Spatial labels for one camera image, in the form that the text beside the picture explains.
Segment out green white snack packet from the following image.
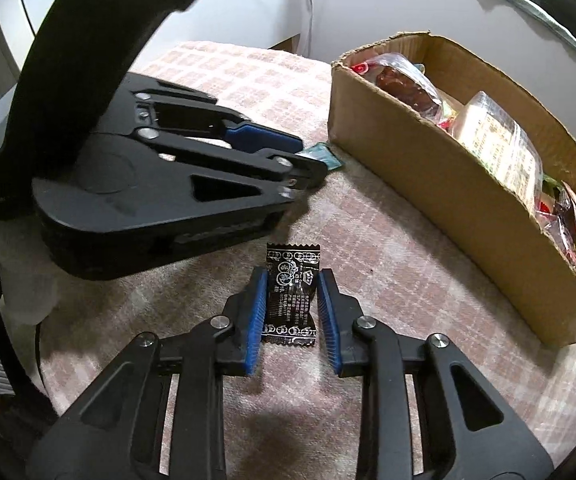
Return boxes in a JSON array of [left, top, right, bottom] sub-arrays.
[[299, 142, 343, 171]]

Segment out black candy wrapper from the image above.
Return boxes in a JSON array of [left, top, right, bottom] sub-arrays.
[[262, 243, 320, 347]]

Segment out white cable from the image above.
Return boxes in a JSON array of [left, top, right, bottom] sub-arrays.
[[302, 0, 320, 59]]

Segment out left gloved hand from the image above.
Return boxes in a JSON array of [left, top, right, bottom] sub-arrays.
[[0, 219, 62, 328]]

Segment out cardboard box tray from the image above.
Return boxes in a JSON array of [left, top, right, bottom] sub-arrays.
[[328, 32, 576, 347]]

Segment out clear bag red seals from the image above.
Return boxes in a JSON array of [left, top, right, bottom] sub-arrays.
[[535, 174, 576, 272]]

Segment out grey window sill cloth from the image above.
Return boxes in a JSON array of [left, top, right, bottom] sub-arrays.
[[317, 0, 576, 84]]

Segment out cracker pack clear wrap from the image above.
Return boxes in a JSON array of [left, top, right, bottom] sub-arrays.
[[450, 91, 543, 211]]

